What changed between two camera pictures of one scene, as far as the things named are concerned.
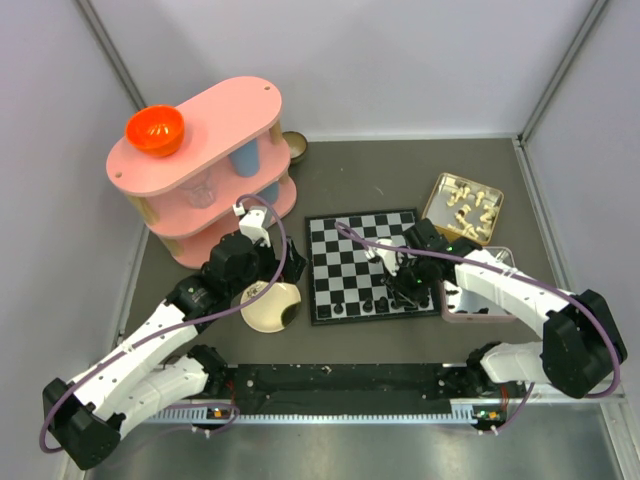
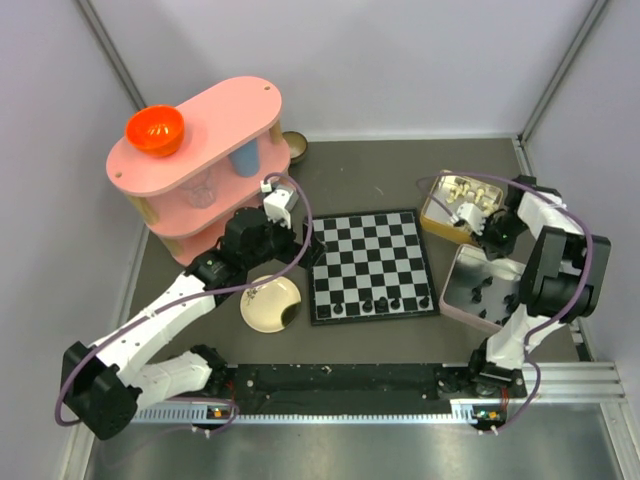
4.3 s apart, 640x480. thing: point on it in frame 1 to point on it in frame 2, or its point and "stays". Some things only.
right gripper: (421, 292) to (492, 250)
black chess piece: (367, 307) stays
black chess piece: (382, 305) stays
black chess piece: (324, 311) stays
